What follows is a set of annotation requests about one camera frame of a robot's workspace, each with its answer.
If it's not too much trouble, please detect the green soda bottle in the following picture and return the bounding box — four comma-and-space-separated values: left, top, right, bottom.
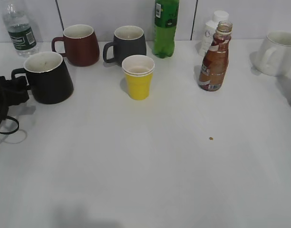
154, 0, 179, 58

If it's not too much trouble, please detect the black ceramic mug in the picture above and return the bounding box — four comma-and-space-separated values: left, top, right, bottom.
11, 51, 74, 105

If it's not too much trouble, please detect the dark grey ceramic mug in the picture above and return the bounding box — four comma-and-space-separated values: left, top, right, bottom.
103, 26, 147, 65

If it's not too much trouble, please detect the dark red ceramic mug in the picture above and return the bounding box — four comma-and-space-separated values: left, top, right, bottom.
51, 24, 100, 67

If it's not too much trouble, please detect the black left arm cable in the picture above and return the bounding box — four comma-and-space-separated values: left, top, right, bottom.
0, 83, 19, 135

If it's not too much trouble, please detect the brown coffee drink bottle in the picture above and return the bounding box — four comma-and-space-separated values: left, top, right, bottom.
198, 21, 233, 91

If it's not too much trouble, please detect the white ceramic mug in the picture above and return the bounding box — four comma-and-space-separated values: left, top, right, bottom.
252, 31, 291, 76

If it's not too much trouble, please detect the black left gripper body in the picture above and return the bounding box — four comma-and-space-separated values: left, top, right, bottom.
0, 76, 29, 108

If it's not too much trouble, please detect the yellow paper cup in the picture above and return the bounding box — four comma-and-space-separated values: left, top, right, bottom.
122, 55, 155, 100

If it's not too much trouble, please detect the white plastic bottle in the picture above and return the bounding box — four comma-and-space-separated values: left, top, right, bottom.
198, 10, 229, 57

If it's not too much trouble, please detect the clear water bottle green label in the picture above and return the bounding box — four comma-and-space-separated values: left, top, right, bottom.
1, 0, 39, 57

